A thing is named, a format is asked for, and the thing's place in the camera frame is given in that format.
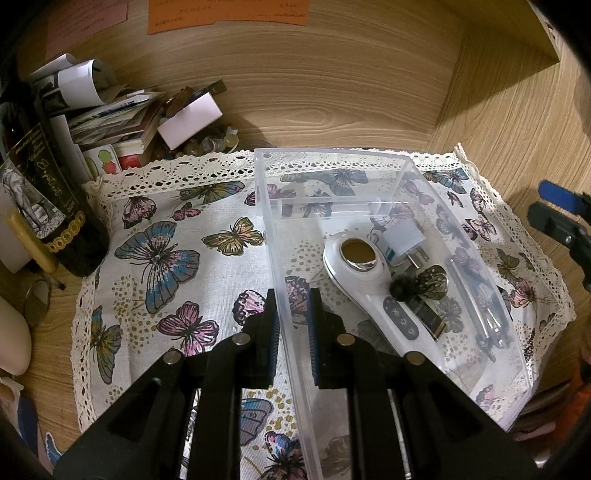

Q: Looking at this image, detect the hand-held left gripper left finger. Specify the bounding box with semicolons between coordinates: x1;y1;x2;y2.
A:
53;287;282;480

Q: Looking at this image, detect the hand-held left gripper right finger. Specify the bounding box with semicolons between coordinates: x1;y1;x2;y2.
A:
308;287;539;480

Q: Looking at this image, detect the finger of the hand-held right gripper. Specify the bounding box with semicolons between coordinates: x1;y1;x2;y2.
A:
527;202;591;292
538;181;591;217

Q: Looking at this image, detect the white handheld massager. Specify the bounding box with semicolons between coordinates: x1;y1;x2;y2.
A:
322;231;422;357

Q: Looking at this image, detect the silver metal tool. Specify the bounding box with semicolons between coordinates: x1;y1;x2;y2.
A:
445;257;511;350

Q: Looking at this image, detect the black rectangular lighter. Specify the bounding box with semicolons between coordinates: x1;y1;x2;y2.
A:
406;298;448;342

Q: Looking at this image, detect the white plug adapter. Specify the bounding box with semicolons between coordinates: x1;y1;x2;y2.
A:
381;224;428;271

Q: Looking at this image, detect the clear plastic storage box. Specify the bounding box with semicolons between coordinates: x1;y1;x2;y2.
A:
254;148;535;480

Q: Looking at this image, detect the butterfly printed lace cloth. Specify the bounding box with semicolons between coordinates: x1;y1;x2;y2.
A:
69;143;577;480

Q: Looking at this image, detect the pile of small trinkets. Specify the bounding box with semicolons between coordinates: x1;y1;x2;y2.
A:
174;127;242;158

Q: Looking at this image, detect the small white box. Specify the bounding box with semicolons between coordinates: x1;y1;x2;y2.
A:
157;91;223;149

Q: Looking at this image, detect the dark wine bottle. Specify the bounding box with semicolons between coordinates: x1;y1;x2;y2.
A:
0;78;110;278

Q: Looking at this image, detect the small round mirror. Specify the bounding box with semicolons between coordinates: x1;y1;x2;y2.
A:
25;279;52;328

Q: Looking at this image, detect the stack of books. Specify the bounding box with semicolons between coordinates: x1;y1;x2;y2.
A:
68;90;168;182

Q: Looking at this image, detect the thin yellow candle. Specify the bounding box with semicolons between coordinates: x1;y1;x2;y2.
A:
10;213;59;274

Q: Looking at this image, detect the blue printed paper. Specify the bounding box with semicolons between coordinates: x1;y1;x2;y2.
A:
16;397;64;468

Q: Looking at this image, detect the cream cylinder candle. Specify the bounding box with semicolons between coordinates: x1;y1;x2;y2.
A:
0;295;33;376

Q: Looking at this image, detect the handwritten note paper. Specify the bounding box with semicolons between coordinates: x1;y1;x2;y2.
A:
0;185;38;274

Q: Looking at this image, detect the orange sticky note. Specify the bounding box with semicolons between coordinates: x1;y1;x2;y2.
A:
148;0;311;36

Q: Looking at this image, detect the pink sticky note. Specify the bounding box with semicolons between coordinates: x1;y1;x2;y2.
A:
46;0;130;42

